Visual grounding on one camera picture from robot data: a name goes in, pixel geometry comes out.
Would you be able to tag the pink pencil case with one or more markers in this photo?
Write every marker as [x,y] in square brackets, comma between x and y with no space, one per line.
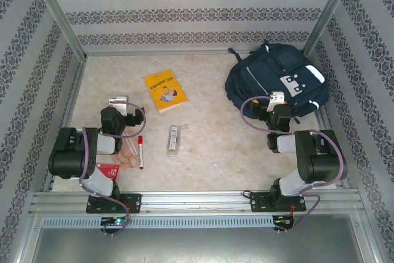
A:
[130,143]

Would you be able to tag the red white marker pen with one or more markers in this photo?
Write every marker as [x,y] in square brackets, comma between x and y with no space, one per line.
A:
[141,152]

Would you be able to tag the navy blue backpack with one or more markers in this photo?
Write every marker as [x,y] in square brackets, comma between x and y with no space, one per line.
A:
[264,75]

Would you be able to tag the red card packet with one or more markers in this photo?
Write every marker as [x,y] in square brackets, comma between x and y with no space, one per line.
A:
[109,171]

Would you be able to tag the yellow paperback book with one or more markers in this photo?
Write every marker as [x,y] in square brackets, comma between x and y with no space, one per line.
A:
[166,90]

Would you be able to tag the clear plastic supply box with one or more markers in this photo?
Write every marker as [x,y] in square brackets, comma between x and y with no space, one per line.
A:
[174,141]

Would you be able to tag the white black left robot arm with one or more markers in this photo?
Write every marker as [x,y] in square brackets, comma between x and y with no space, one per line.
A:
[67,158]

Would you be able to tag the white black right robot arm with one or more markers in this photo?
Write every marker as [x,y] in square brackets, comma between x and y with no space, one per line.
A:
[323,164]

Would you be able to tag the left controller board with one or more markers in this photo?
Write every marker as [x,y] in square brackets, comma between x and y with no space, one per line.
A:
[118,221]

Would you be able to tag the controller board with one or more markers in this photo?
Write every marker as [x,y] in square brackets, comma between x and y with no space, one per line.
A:
[118,221]
[283,222]

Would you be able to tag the right controller board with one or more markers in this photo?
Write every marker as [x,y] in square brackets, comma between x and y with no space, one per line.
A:
[283,222]

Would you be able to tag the grey metal panel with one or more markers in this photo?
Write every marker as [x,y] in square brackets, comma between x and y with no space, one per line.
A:
[197,247]

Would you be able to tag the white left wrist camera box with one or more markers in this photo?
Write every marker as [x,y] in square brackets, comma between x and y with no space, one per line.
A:
[121,107]

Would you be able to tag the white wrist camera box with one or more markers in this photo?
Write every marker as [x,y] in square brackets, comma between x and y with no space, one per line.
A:
[121,107]
[277,96]

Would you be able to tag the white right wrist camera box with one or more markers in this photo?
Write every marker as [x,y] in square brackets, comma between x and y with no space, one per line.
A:
[277,96]

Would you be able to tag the right aluminium side rail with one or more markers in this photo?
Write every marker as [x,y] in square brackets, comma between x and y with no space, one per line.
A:
[322,118]

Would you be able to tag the aluminium side rail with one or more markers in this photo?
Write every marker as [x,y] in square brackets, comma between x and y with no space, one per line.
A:
[322,118]
[66,121]

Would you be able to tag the left aluminium side rail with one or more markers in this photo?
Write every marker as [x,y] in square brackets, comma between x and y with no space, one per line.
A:
[66,121]

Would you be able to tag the aluminium back rail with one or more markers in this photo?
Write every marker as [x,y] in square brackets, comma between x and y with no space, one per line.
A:
[154,52]

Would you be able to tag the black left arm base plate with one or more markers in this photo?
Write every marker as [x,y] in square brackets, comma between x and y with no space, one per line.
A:
[134,203]

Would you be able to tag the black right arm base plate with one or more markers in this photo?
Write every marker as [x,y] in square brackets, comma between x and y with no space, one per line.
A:
[260,203]

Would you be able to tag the aluminium mounting rail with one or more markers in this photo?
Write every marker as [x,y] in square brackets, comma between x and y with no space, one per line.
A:
[197,198]

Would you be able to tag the right aluminium frame post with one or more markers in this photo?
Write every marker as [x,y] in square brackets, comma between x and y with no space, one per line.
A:
[331,9]

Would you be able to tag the aluminium frame post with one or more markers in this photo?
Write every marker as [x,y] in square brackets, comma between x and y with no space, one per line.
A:
[331,9]
[56,9]

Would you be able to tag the left aluminium frame post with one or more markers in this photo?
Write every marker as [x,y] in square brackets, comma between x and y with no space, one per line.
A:
[56,9]

